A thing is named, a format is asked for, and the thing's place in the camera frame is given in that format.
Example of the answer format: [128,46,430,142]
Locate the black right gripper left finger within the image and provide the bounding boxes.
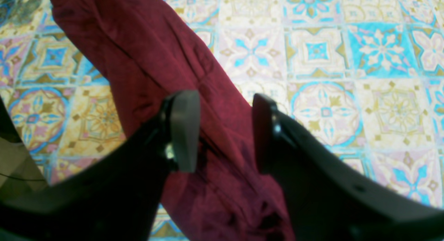
[1,90,201,241]

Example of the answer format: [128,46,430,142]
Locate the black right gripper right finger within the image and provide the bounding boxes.
[253,93,444,241]

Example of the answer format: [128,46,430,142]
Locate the maroon t-shirt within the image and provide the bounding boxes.
[50,0,296,241]

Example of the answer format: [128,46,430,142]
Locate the patterned tablecloth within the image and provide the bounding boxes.
[1,0,443,241]

